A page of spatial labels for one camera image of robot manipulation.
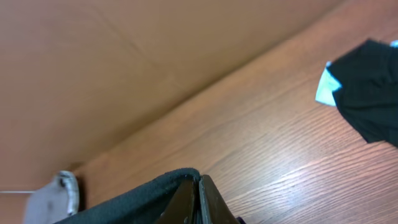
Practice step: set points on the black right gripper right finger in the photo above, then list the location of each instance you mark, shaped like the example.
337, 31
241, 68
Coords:
214, 209

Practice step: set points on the black t-shirt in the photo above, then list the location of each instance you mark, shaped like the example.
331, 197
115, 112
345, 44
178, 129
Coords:
143, 204

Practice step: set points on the folded grey trousers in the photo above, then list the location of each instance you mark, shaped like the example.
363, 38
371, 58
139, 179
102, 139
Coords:
55, 201

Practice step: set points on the folded black garment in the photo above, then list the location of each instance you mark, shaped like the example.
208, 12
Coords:
367, 97

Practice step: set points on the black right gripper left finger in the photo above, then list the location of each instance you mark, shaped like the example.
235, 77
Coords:
182, 208

